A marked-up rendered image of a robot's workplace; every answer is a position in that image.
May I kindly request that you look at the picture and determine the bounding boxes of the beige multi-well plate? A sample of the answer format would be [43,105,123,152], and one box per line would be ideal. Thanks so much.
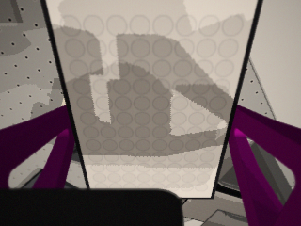
[40,0,263,199]

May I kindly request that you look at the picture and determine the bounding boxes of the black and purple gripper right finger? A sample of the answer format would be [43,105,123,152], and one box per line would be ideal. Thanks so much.
[229,105,301,226]

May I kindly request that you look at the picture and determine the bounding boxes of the grey shelf rack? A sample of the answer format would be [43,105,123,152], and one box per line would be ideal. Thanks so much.
[200,137,293,226]

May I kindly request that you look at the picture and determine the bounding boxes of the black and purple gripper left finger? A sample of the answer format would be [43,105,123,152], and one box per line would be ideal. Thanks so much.
[0,105,75,188]

